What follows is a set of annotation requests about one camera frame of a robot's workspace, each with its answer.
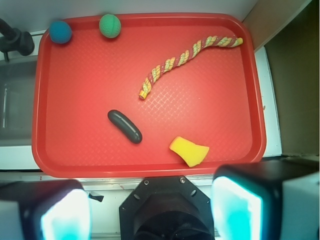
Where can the green ball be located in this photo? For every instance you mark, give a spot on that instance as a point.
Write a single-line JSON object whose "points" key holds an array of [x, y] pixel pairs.
{"points": [[110, 26]]}

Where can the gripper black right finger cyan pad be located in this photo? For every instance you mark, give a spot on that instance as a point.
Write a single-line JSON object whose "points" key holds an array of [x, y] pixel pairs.
{"points": [[267, 200]]}

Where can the black capsule-shaped object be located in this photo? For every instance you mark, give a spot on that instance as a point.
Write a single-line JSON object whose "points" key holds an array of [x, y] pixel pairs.
{"points": [[125, 125]]}

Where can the blue ball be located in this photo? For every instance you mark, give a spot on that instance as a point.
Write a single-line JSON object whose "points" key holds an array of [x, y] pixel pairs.
{"points": [[60, 32]]}

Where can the red plastic tray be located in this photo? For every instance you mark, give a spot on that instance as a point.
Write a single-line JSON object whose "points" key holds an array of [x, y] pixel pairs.
{"points": [[189, 75]]}

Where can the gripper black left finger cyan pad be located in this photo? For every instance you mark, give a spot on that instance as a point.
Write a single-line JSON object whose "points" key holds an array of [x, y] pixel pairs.
{"points": [[45, 210]]}

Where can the yellow sponge piece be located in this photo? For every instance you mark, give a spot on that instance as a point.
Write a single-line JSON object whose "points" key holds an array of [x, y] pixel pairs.
{"points": [[191, 153]]}

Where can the stainless steel sink basin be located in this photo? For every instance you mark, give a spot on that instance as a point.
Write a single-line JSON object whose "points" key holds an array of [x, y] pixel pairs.
{"points": [[17, 86]]}

